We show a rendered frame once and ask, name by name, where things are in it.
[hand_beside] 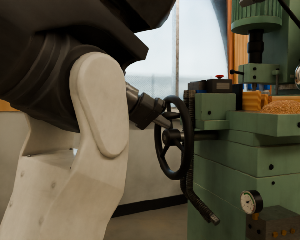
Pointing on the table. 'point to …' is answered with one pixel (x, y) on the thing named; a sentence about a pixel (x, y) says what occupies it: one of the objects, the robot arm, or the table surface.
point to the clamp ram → (238, 89)
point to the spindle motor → (256, 16)
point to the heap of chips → (285, 107)
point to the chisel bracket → (257, 74)
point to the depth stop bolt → (276, 79)
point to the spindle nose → (255, 45)
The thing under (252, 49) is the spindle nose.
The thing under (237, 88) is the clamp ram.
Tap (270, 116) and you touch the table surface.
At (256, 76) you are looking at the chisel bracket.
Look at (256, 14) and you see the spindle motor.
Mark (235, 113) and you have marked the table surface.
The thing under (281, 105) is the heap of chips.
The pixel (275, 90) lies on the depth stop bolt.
